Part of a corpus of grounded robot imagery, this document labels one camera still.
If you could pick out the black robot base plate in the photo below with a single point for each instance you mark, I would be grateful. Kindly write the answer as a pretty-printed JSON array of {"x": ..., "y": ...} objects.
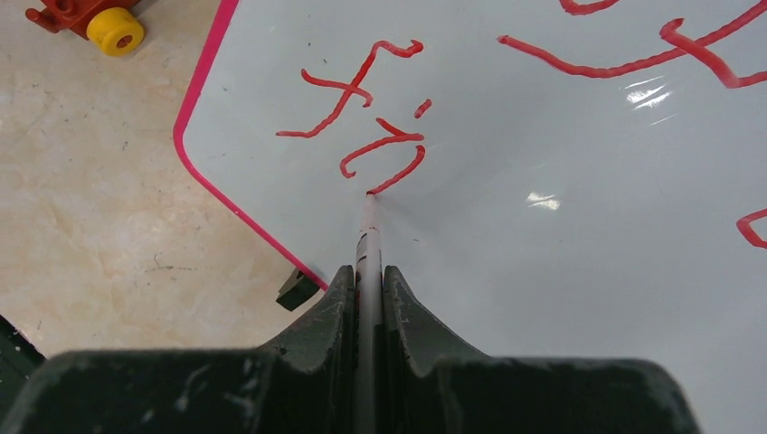
[{"x": 19, "y": 359}]

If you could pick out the red and white marker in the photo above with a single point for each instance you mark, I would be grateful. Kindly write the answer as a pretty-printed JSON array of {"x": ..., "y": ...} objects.
[{"x": 368, "y": 288}]

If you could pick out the black whiteboard foot clip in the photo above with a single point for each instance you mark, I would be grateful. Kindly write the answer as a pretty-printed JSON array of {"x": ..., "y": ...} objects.
[{"x": 296, "y": 290}]

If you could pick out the red toy brick car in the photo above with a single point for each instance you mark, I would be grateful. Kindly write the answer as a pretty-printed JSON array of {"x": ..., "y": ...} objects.
[{"x": 108, "y": 24}]

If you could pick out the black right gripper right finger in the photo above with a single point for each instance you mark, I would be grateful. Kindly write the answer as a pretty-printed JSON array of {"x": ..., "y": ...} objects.
[{"x": 438, "y": 383}]

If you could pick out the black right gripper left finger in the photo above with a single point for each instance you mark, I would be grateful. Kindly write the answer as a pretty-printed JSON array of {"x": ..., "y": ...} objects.
[{"x": 297, "y": 382}]

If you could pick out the pink framed whiteboard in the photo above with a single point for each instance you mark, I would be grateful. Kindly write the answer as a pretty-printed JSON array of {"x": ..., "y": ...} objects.
[{"x": 580, "y": 178}]

